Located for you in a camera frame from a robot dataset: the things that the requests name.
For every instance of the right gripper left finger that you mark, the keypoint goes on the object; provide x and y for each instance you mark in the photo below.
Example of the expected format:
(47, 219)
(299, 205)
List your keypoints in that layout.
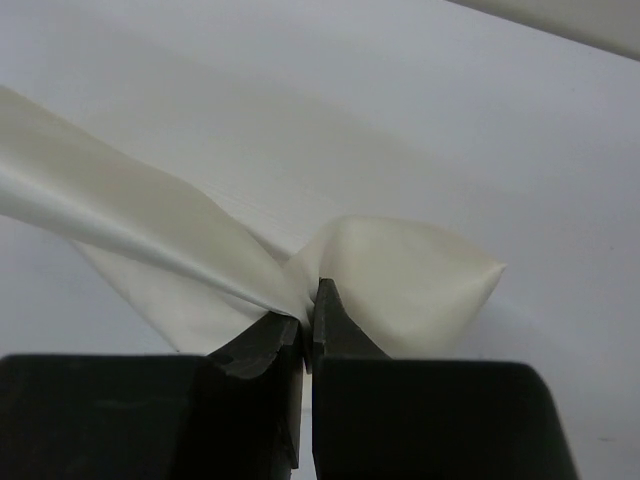
(232, 414)

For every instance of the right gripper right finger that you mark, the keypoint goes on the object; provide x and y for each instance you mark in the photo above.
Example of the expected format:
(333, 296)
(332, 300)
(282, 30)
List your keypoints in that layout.
(375, 417)

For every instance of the cream cloth placemat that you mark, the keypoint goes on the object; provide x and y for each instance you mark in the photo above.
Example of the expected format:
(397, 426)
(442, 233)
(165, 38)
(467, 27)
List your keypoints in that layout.
(198, 276)

